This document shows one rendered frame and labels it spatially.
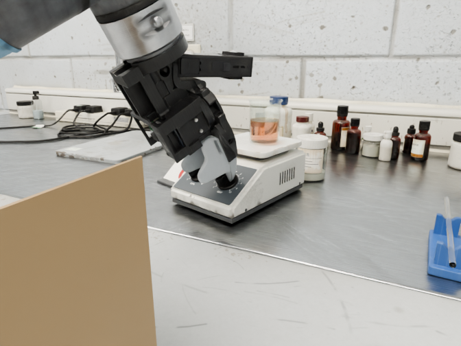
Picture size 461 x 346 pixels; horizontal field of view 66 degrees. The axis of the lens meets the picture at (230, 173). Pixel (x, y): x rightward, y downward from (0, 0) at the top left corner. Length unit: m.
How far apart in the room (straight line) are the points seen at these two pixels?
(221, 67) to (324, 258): 0.25
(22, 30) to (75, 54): 1.20
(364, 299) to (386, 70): 0.75
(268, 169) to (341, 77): 0.56
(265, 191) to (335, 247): 0.14
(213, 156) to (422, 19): 0.72
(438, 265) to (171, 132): 0.32
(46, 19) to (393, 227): 0.46
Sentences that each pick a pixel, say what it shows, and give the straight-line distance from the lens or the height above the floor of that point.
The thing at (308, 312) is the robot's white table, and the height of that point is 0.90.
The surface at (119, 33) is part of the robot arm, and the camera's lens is 0.37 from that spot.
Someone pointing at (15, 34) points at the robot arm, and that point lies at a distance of 0.33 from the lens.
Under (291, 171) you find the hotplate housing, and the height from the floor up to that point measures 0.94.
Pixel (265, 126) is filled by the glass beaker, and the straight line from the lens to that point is 0.56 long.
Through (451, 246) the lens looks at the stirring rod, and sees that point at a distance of 0.44.
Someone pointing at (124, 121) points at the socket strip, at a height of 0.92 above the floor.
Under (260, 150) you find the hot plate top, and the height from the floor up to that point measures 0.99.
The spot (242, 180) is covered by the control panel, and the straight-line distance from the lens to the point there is 0.51.
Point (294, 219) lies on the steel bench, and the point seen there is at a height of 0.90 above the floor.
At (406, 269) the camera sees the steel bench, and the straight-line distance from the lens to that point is 0.45.
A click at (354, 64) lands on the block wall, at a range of 1.04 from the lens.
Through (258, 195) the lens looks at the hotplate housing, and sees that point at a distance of 0.52.
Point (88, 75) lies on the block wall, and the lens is 1.49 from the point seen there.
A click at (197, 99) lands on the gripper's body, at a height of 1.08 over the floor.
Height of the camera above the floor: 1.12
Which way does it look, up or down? 18 degrees down
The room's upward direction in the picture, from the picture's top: straight up
